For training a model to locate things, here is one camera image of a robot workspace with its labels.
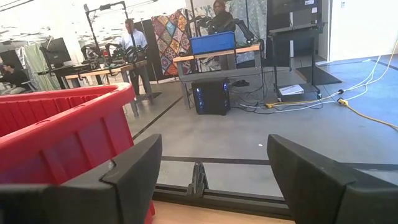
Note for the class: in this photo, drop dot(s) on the black cross frame rail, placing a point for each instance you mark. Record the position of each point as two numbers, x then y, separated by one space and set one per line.
236 202

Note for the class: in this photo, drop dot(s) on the black robot arms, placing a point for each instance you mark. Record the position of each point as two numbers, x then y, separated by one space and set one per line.
121 54

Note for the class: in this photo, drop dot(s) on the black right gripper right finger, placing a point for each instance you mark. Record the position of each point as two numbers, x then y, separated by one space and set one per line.
311 186

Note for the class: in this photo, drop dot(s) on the wooden top grey table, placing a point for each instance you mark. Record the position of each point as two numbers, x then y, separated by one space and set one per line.
217 73

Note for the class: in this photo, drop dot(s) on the black desk monitor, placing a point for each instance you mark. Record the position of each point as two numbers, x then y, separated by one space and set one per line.
56 51

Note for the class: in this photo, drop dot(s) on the black floor mat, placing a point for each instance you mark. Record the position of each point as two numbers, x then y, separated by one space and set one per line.
317 76

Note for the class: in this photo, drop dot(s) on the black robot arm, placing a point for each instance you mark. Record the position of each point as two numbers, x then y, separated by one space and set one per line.
247 31

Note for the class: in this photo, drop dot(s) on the blue plastic bin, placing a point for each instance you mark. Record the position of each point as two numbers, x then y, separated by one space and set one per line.
213 43

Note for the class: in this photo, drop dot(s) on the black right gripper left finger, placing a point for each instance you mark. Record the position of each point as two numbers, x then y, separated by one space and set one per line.
130 177

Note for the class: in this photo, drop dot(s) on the black computer tower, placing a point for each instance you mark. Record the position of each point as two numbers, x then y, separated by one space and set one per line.
211 97

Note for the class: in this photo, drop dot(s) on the colourful patchwork quilt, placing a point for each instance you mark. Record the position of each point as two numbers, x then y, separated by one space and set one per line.
169 40

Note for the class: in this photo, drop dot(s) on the person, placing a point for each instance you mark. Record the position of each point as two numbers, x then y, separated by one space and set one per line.
133 40
221 18
14 77

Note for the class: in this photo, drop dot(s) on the pale patterned curtain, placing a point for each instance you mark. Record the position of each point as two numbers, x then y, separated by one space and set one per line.
252 18

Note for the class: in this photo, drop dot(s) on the black rolling stand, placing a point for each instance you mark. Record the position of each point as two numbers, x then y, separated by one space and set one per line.
295 34

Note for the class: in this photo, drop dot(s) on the pale green cloth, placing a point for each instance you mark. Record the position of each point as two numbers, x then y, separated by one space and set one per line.
40 68

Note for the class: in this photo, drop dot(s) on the white flat box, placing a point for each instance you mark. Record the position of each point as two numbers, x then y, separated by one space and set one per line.
291 89

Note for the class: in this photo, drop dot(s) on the red plastic bin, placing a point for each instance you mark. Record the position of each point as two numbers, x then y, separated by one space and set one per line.
62 130

